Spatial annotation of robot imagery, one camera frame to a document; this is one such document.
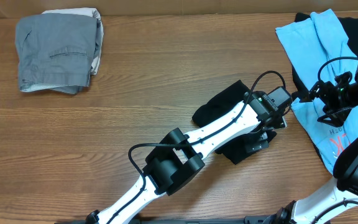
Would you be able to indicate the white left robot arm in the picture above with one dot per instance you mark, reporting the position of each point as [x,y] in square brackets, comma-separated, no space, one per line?
[179,156]

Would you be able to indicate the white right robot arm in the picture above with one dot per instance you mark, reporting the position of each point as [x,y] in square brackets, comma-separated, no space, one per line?
[341,192]

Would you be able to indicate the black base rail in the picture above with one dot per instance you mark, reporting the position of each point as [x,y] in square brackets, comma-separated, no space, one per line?
[246,220]

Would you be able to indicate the light blue t-shirt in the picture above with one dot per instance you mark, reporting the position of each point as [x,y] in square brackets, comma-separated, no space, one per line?
[317,47]

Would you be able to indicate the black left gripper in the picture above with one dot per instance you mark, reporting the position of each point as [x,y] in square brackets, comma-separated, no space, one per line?
[264,132]

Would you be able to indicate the black t-shirt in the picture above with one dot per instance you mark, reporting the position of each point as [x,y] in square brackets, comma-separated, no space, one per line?
[218,106]

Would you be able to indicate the folded grey trousers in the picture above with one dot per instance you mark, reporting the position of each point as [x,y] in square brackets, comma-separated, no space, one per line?
[55,52]

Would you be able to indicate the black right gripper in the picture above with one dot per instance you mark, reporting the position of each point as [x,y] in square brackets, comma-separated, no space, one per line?
[322,90]

